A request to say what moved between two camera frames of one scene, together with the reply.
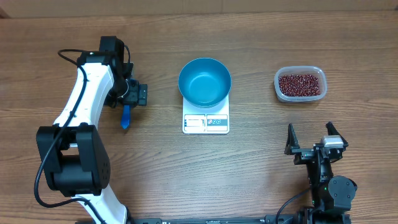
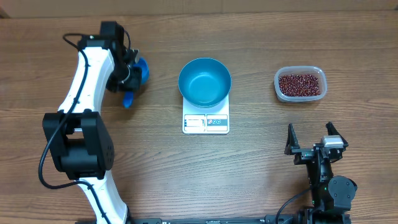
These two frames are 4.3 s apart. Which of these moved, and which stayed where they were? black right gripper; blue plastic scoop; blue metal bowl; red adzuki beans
Moved: blue plastic scoop
Stayed: blue metal bowl; black right gripper; red adzuki beans
